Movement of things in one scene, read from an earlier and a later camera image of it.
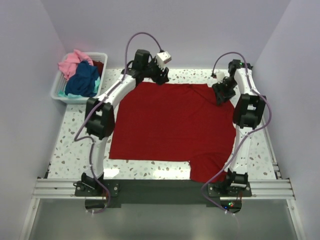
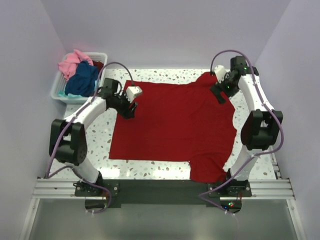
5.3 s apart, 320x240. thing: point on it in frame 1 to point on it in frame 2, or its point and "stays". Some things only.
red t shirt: x=174 y=122 stays
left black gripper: x=160 y=80 to x=127 y=112
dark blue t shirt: x=82 y=82 stays
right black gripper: x=217 y=88 stays
